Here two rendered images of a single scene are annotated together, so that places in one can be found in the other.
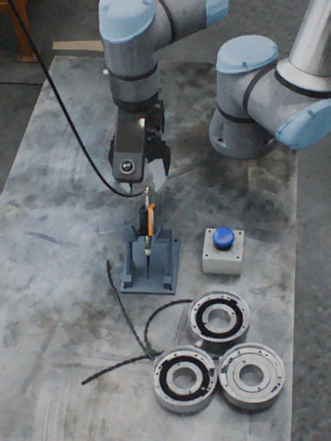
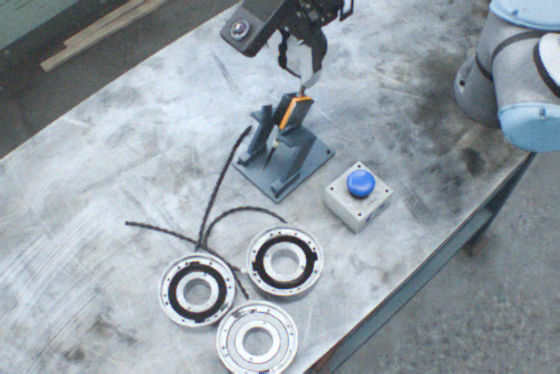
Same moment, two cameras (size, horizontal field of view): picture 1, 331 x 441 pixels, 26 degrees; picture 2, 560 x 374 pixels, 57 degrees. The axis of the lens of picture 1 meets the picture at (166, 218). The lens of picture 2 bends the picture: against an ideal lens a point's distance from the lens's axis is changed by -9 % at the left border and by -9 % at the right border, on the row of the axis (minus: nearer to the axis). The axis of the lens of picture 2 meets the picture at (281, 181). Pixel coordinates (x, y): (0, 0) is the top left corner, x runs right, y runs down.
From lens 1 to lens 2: 0.59 m
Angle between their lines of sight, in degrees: 25
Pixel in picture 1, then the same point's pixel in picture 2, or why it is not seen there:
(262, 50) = (547, 12)
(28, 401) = (79, 203)
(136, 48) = not seen: outside the picture
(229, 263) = (348, 214)
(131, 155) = (253, 19)
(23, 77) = not seen: outside the picture
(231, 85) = (492, 29)
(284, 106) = (521, 85)
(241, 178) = (452, 136)
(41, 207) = not seen: hidden behind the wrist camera
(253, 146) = (488, 112)
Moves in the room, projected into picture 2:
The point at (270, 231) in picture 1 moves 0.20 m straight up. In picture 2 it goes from (429, 210) to (462, 135)
